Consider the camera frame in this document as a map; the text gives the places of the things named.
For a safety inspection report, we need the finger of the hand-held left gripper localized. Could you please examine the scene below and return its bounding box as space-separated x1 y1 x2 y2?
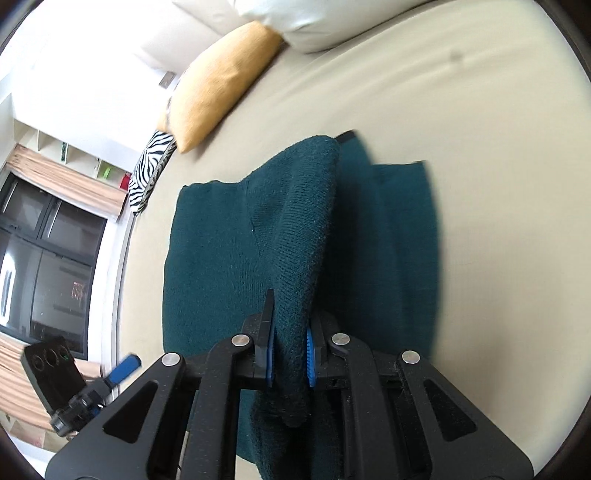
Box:
107 354 140 384

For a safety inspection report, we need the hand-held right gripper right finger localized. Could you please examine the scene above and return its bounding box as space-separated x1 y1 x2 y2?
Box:
305 314 536 480

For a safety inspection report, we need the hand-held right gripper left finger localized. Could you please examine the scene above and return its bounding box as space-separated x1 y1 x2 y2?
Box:
45 288 278 480

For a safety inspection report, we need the dark green knit sweater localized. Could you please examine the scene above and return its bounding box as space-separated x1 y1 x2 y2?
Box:
163 130 439 480

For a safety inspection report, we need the zebra print pillow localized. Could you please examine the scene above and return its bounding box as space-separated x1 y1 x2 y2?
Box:
128 130 177 215

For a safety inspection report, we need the bed with beige sheet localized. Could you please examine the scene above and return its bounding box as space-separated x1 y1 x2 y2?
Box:
111 0 586 480

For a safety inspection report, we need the yellow pillow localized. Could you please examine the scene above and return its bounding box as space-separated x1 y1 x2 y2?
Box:
157 21 284 154

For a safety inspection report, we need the white rolled duvet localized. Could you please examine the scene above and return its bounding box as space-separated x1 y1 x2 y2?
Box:
231 0 430 54

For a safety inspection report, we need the white wall shelf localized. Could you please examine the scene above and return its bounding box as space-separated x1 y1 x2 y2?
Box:
14 117 134 191

